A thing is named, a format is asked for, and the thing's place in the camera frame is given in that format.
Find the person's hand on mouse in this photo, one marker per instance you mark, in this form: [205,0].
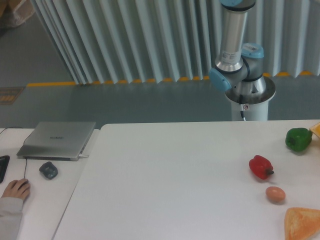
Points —
[12,190]

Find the grey sleeved forearm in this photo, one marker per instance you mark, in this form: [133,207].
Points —
[10,217]

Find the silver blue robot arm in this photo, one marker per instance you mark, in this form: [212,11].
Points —
[236,62]

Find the red pepper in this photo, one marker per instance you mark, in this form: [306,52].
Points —
[261,167]

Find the green pepper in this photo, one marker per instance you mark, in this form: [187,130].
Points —
[298,139]

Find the black computer mouse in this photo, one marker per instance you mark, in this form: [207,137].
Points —
[25,183]

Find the black keyboard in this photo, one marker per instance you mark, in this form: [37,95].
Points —
[4,162]

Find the dark grey small device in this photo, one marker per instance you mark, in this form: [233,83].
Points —
[49,170]

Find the silver closed laptop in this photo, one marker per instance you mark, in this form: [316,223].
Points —
[57,140]

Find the white corrugated partition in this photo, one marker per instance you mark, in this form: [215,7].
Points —
[155,40]

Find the cardboard box with plastic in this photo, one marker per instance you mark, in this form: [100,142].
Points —
[14,13]

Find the brown egg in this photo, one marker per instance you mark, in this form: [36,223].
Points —
[275,194]

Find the orange toast slice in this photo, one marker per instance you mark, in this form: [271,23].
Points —
[301,223]

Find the orange slice piece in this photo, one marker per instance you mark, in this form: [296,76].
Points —
[315,129]

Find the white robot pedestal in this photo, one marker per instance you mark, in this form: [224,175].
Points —
[250,99]

